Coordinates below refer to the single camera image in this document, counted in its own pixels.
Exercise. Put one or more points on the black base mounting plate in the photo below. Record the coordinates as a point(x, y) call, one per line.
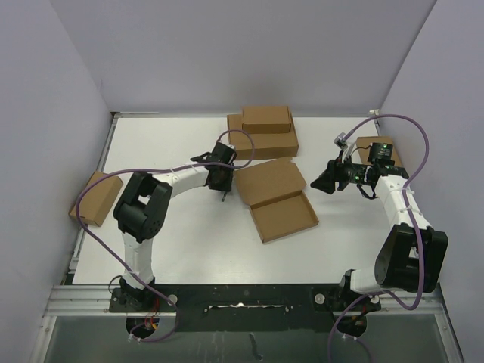
point(250, 308)

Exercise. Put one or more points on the large closed cardboard box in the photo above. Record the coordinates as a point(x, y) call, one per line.
point(267, 146)

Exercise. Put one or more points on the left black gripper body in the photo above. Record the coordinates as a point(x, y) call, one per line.
point(223, 181)

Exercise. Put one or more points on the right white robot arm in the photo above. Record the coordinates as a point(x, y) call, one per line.
point(412, 255)

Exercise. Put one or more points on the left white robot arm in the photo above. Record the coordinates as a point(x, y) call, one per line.
point(141, 211)

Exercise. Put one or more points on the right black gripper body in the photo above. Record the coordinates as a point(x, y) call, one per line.
point(349, 173)

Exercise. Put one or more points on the small closed cardboard box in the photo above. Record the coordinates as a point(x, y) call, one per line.
point(266, 119)

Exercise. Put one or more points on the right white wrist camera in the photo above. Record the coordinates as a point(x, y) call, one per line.
point(343, 142)

